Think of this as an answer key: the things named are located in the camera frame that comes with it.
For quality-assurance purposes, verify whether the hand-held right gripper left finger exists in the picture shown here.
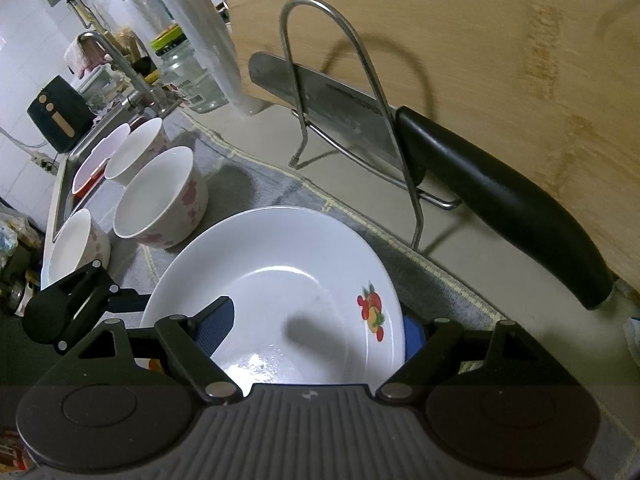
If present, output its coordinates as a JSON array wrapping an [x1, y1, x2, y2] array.
[[62, 296, 243, 405]]

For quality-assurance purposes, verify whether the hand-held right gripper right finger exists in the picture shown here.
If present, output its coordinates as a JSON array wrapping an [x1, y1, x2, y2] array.
[[375, 316, 556, 403]]

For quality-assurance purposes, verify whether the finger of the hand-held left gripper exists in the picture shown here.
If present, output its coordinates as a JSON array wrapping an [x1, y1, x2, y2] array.
[[42, 260, 151, 353]]

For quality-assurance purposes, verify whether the white fruit-print plate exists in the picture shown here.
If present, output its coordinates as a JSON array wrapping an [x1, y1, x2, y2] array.
[[141, 206, 405, 386]]

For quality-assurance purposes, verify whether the white floral bowl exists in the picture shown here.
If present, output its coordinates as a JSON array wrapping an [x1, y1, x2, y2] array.
[[113, 146, 209, 249]]

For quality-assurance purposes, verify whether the orange snack packet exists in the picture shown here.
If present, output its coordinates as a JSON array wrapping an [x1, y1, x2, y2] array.
[[0, 427, 28, 476]]

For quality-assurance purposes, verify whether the red and white bowl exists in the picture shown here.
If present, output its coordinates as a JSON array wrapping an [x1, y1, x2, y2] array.
[[71, 123, 132, 197]]

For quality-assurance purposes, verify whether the white power strip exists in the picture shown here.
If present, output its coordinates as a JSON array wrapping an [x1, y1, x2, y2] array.
[[31, 152, 57, 177]]

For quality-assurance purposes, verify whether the grey checked dish mat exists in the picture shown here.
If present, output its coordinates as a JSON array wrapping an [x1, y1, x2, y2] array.
[[90, 110, 508, 341]]

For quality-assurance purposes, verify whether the black air fryer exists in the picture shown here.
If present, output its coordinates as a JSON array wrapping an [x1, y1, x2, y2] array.
[[26, 75, 94, 154]]

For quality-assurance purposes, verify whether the glass jar with yellow lid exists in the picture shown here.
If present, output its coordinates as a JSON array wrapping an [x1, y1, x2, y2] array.
[[151, 25, 230, 114]]

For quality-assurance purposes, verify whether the steel faucet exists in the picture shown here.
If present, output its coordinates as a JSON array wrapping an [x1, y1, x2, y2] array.
[[76, 31, 185, 115]]

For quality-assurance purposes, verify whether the short plastic wrap roll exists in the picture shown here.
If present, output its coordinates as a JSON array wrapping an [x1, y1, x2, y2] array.
[[121, 0, 168, 58]]

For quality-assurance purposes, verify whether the bamboo cutting board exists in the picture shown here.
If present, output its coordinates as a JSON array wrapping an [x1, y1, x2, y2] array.
[[220, 0, 640, 288]]

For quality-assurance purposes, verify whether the steel wire rack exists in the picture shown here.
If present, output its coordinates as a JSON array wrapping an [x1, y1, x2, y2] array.
[[279, 0, 463, 252]]

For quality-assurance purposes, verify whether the black-handled cleaver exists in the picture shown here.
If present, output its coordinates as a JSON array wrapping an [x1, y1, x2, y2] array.
[[248, 51, 615, 312]]

